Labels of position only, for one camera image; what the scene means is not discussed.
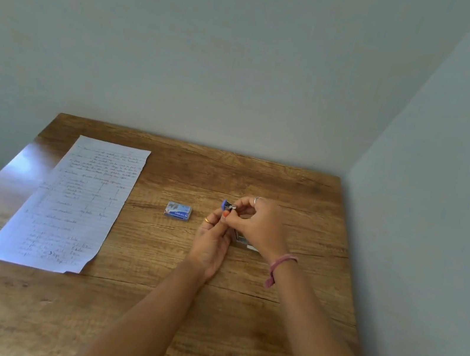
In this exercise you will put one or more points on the person's left hand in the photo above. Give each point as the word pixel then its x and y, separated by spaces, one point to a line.
pixel 210 247

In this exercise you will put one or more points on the person's right hand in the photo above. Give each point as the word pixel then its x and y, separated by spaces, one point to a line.
pixel 264 230

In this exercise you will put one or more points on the person's right fingers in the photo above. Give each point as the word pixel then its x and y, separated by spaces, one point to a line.
pixel 248 208

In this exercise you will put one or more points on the person's left thumb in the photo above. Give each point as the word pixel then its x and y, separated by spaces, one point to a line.
pixel 224 219

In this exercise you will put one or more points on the small blue stapler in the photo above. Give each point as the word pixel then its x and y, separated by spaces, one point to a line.
pixel 227 205

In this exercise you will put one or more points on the person's right forearm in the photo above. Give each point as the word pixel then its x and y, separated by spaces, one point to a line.
pixel 319 342

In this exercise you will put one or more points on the person's left forearm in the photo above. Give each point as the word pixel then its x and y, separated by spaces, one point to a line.
pixel 139 321

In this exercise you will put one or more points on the grey staple box tray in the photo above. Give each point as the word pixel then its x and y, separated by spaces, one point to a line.
pixel 245 241

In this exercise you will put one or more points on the blue staple box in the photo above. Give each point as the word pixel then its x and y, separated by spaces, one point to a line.
pixel 178 210

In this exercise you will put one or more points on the pink wrist band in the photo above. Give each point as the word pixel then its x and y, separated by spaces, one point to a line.
pixel 277 267

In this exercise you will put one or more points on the handwritten white paper sheet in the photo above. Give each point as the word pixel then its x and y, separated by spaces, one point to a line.
pixel 73 207

